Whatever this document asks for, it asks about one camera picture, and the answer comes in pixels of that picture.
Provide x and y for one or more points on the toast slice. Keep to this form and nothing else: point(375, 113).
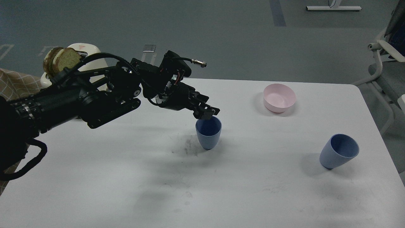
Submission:
point(68, 57)
point(48, 60)

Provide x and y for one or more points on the cream white toaster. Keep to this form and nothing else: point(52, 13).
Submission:
point(85, 50)

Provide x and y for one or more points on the blue cup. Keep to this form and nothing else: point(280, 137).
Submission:
point(208, 132)
point(339, 150)

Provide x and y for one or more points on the pink bowl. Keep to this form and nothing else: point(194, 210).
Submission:
point(278, 98)

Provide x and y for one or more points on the white grey chair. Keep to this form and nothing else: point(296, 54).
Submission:
point(387, 74)

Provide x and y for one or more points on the white stand base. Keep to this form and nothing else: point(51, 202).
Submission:
point(334, 5)

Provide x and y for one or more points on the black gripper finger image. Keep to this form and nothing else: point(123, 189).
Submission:
point(201, 102)
point(203, 114)

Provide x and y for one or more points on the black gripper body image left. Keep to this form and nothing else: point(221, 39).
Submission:
point(163, 83)

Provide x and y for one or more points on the beige checkered cloth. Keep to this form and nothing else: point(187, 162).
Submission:
point(14, 85)

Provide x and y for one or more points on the rear toast slice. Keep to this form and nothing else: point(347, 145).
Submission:
point(48, 60)

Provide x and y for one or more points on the front toast slice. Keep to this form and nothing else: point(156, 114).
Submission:
point(68, 57)

